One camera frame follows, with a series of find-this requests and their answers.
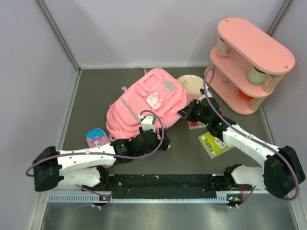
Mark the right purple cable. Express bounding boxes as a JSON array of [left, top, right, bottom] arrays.
[[203, 67, 300, 208]]

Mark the pink three-tier shelf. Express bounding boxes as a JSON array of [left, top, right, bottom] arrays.
[[206, 17, 295, 115]]

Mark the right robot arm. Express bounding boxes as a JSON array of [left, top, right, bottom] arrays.
[[178, 96, 306, 201]]

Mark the purple cable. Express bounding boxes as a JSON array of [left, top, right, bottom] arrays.
[[25, 110, 165, 208], [203, 67, 300, 208]]

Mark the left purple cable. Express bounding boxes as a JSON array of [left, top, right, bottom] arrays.
[[25, 110, 165, 208]]

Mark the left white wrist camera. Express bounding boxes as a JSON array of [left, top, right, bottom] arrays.
[[139, 115, 156, 133]]

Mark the pink mug on shelf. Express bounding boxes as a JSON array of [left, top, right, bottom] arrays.
[[215, 37, 234, 58]]

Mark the grey slotted cable duct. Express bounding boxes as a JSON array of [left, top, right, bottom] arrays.
[[48, 194, 100, 203]]

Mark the pink student backpack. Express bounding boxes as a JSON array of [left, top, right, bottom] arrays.
[[106, 68, 188, 139]]

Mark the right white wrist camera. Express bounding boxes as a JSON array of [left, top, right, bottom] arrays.
[[199, 87, 213, 101]]

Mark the orange bowl on shelf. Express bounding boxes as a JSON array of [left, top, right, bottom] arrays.
[[238, 89, 254, 101]]

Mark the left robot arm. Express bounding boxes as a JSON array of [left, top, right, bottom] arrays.
[[33, 129, 170, 192]]

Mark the colourful patterned book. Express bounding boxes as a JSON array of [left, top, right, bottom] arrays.
[[187, 121, 207, 130]]

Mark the cream and pink plate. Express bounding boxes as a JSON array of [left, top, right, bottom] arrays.
[[177, 74, 203, 98]]

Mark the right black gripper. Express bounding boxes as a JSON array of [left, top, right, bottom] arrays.
[[177, 99, 211, 126]]

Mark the pale green cup on shelf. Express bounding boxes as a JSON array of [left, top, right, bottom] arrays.
[[247, 67, 269, 85]]

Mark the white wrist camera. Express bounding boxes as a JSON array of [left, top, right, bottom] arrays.
[[139, 115, 156, 133], [199, 87, 213, 101]]

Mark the purple cartoon pencil case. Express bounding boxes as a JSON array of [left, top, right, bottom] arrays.
[[85, 128, 111, 168]]

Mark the green comic book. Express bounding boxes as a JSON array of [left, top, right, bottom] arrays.
[[198, 132, 234, 159]]

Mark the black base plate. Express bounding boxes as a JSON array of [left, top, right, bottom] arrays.
[[81, 173, 253, 199]]

